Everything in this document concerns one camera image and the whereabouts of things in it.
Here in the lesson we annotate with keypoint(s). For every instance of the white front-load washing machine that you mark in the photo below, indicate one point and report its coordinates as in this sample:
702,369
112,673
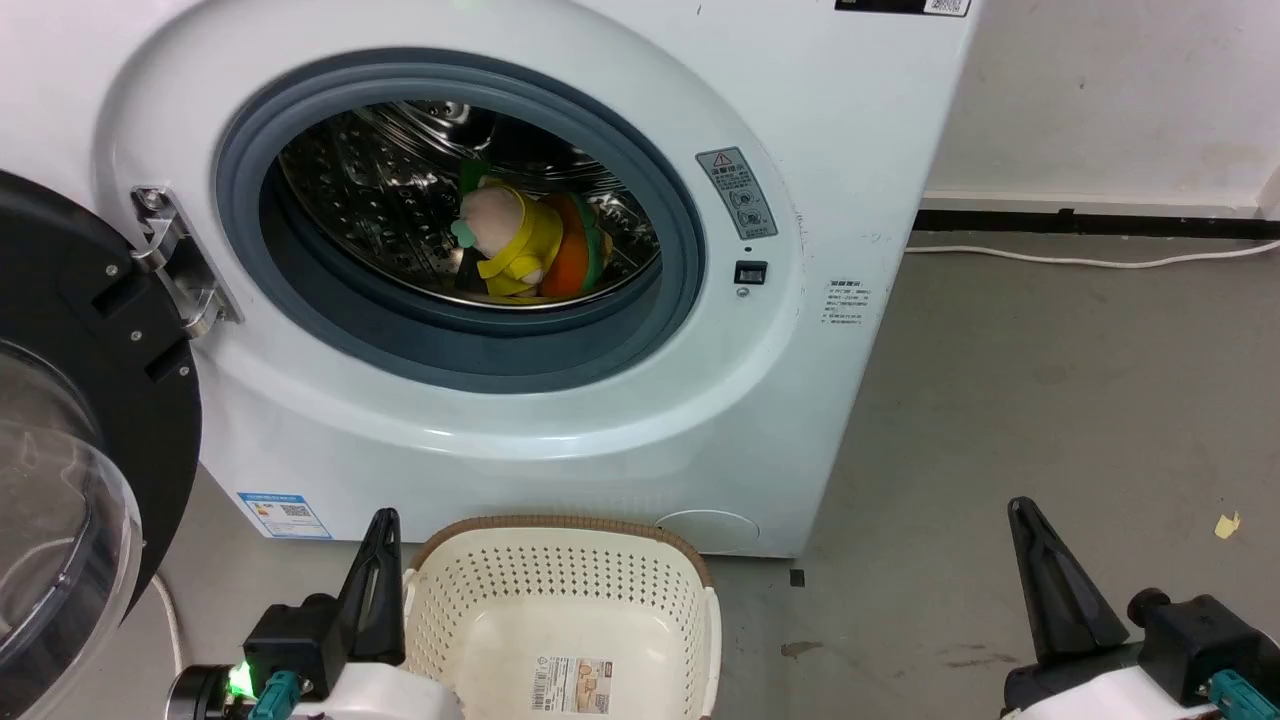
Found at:
850,100

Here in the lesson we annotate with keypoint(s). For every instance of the yellow and pink plush toy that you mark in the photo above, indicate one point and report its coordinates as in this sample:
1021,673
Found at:
520,245

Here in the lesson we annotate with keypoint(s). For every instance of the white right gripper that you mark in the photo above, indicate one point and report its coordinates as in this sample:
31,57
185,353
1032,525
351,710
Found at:
1090,690

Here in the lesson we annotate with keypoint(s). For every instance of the metal door hinge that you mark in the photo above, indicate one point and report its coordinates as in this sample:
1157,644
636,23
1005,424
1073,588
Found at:
185,265

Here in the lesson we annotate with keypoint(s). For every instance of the basket product label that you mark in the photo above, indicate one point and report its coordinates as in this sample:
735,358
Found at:
571,685

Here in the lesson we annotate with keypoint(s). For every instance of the orange and green plush toy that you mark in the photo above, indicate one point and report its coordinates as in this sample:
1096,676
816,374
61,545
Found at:
572,255

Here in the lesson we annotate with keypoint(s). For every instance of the yellow paper scrap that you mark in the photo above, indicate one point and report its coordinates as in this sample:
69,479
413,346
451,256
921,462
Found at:
1227,526

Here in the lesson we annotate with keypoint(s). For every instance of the black control panel strip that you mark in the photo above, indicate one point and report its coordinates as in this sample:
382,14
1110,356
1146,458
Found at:
900,6

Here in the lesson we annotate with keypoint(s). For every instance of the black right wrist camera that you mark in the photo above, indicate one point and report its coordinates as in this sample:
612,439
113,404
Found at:
1205,640

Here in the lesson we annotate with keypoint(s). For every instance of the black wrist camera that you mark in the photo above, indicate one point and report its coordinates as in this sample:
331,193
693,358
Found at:
1205,640
295,640

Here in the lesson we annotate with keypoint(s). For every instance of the round filter cover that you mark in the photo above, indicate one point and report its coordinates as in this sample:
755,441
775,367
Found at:
708,532

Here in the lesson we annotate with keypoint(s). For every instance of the open black washer door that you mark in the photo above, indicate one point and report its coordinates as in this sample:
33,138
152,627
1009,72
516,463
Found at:
110,330

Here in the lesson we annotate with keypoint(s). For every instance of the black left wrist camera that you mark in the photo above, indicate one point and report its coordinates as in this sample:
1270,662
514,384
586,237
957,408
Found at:
295,640

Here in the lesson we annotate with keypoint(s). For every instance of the black baseboard strip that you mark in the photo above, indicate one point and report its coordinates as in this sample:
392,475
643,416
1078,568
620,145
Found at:
1100,223

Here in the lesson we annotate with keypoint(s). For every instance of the blue energy label sticker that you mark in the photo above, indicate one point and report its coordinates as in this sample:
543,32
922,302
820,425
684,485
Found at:
285,515

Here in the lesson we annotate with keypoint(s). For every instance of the white text label sticker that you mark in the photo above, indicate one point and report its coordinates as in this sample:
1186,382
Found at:
847,305

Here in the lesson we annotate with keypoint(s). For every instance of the grey warning sticker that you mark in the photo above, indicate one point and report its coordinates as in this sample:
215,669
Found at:
738,192

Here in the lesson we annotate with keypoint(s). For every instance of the cream perforated laundry basket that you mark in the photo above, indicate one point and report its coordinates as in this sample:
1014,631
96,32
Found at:
560,590

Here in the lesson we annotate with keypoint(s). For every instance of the grey rubber door gasket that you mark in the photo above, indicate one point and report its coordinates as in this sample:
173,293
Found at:
480,355

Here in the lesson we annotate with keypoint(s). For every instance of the black door latch socket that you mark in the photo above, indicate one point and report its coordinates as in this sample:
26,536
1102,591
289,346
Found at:
751,272

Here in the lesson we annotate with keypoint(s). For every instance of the steel washer drum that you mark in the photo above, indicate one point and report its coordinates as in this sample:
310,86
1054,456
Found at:
380,180

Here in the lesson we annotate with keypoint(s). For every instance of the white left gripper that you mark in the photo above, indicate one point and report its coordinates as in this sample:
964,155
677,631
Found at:
390,695

